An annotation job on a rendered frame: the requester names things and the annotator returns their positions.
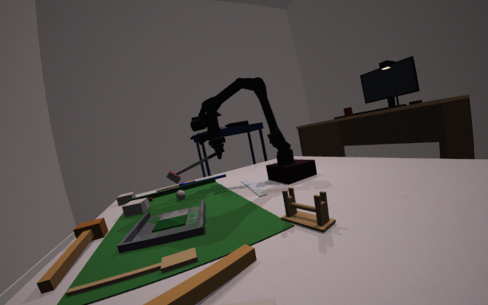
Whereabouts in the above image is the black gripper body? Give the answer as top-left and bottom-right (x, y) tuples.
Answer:
(207, 126), (225, 146)

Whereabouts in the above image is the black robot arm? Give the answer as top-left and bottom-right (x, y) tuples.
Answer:
(190, 77), (296, 166)

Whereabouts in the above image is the grey ball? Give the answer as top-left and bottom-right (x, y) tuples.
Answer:
(176, 190), (185, 200)

